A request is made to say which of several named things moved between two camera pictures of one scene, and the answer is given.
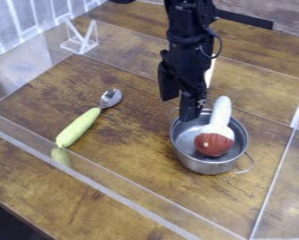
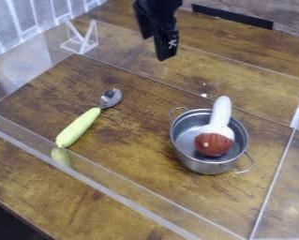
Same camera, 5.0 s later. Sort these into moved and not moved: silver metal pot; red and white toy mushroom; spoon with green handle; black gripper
Moved: black gripper
Not moved: red and white toy mushroom; silver metal pot; spoon with green handle
